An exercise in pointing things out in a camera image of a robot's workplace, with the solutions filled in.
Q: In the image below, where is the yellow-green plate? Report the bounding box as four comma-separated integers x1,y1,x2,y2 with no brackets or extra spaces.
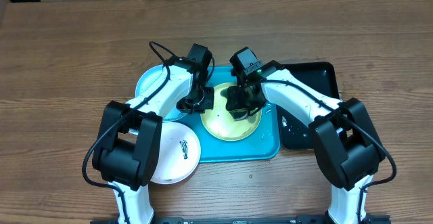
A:
200,83,262,141

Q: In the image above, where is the light blue plate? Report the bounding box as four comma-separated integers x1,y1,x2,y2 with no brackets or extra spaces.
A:
135,64,186,122

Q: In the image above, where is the green scrubbing sponge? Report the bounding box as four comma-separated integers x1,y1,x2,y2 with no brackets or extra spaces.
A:
230,110,250,121

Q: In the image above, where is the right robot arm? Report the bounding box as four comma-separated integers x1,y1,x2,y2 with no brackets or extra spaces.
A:
225,47,386,223

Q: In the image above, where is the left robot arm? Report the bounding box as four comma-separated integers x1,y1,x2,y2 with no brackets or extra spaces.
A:
82,44,214,223

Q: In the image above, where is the black plastic tray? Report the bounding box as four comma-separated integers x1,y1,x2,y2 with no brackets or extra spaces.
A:
277,62,340,150

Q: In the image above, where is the white plate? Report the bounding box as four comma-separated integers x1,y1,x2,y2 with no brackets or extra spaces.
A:
130,121,202,185

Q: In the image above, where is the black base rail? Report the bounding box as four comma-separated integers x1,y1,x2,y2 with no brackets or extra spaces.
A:
90,214,392,224

